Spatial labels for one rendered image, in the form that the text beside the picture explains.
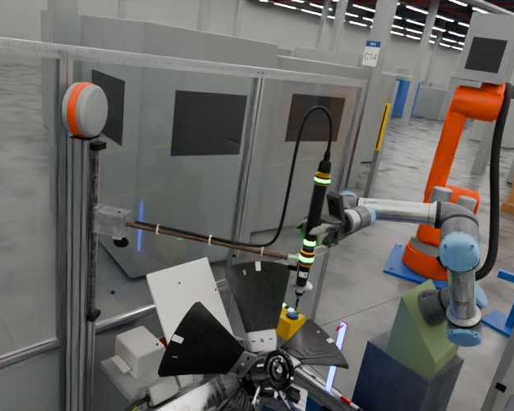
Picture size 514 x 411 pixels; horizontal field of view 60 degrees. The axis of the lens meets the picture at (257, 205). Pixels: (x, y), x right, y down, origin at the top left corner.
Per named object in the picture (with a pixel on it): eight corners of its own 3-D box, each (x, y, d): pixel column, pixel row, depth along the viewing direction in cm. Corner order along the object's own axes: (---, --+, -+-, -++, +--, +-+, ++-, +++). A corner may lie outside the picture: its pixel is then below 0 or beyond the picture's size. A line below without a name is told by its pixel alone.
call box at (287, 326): (259, 325, 198) (263, 305, 194) (275, 318, 205) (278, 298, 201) (286, 344, 188) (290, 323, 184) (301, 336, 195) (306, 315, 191)
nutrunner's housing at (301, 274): (292, 296, 135) (321, 151, 120) (293, 289, 139) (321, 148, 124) (304, 298, 135) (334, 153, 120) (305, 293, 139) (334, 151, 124)
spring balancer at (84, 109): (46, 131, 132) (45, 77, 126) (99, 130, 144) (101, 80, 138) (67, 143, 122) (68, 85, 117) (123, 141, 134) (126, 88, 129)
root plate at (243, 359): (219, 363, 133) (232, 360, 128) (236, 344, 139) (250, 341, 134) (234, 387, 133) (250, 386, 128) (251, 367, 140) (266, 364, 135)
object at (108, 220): (90, 233, 139) (90, 209, 136) (100, 226, 145) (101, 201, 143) (120, 240, 138) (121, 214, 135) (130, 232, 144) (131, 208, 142)
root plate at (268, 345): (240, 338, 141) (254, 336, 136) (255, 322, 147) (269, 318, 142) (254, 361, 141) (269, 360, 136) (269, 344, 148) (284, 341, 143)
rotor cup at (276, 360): (228, 370, 137) (255, 366, 128) (254, 340, 147) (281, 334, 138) (254, 408, 138) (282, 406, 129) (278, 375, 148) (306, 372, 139)
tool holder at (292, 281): (281, 289, 134) (286, 260, 130) (284, 278, 140) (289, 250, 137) (311, 295, 133) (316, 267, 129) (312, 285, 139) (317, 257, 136)
